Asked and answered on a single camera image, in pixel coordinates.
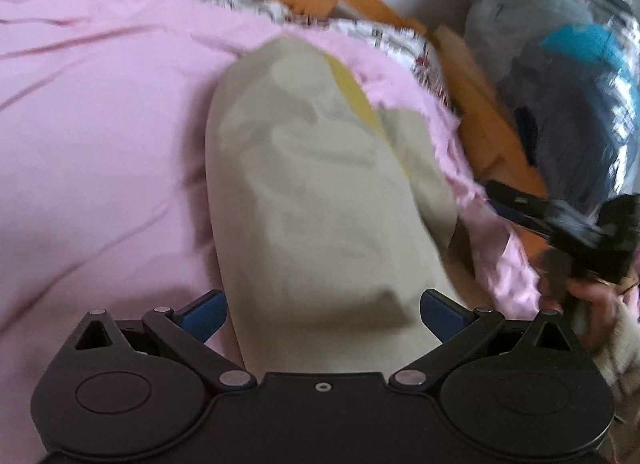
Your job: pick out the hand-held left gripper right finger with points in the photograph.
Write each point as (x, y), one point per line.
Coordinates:
(440, 315)

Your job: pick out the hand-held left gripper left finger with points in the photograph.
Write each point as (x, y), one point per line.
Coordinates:
(206, 316)

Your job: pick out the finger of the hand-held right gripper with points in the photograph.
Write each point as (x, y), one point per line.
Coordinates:
(520, 206)

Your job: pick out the olive yellow jacket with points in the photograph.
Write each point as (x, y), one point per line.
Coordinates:
(310, 194)

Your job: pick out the person's right forearm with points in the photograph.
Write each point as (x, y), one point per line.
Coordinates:
(625, 374)

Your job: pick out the pile of clothes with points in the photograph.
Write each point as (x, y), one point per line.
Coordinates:
(565, 69)

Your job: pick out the person's right hand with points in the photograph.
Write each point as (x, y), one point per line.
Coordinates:
(595, 299)

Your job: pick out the floral mattress cover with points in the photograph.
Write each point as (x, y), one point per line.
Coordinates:
(400, 49)

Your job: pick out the pink bed sheet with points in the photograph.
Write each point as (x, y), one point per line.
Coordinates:
(100, 144)

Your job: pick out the wooden bed frame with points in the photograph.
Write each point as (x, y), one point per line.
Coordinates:
(480, 109)

